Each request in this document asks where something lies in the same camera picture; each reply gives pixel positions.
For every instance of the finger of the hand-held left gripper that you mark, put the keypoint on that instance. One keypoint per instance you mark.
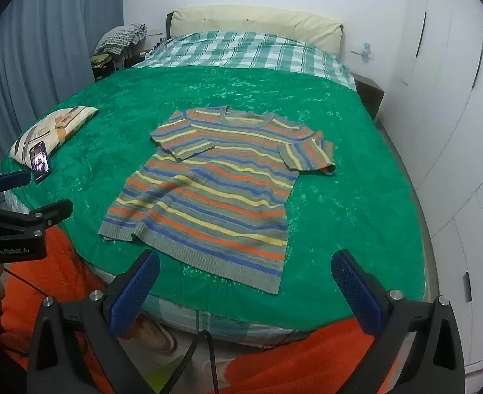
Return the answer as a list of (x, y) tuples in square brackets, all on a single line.
[(56, 209), (15, 179)]

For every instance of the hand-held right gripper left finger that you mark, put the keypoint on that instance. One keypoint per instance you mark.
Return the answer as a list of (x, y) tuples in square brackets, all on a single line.
[(136, 291)]

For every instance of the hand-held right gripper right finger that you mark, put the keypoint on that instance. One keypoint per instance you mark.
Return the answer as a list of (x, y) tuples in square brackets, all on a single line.
[(356, 291)]

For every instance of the striped knit sweater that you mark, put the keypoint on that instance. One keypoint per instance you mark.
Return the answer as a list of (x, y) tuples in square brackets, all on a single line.
[(208, 197)]

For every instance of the smartphone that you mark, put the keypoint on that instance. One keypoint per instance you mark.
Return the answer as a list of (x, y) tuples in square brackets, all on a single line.
[(39, 162)]

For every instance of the beige slipper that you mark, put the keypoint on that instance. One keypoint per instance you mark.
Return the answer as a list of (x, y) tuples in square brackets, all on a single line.
[(159, 334)]

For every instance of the orange fuzzy blanket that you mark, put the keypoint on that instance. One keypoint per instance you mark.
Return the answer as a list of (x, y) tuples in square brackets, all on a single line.
[(60, 262)]

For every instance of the green floral bedspread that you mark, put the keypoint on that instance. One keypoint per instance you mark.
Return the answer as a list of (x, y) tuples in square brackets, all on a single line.
[(348, 221)]

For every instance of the printed cream pillow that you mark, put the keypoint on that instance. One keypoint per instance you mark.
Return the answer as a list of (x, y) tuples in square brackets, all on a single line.
[(60, 125)]

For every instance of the plaid bed sheet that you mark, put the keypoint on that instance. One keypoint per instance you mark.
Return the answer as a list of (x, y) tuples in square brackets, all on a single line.
[(225, 324)]

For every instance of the blue grey curtain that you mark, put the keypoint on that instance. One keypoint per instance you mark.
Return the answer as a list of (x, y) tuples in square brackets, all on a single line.
[(40, 49)]

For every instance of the cluttered bedside table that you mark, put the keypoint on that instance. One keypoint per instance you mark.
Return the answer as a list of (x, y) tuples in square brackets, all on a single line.
[(102, 67)]

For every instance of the grey checkered cloth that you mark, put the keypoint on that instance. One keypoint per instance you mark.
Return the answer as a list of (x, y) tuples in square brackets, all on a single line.
[(118, 37)]

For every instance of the white wardrobe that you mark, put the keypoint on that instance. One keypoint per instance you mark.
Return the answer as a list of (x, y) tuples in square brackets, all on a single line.
[(451, 131)]

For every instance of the dark bedside table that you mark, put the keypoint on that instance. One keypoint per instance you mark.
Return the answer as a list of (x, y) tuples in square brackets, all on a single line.
[(369, 90)]

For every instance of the green white plaid quilt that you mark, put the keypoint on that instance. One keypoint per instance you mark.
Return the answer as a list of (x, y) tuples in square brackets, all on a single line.
[(245, 49)]

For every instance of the cream padded headboard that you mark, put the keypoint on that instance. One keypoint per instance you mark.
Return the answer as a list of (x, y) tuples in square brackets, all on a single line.
[(245, 18)]

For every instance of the wall socket with blue clip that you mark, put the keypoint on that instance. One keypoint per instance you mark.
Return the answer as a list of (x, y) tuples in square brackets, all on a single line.
[(364, 49)]

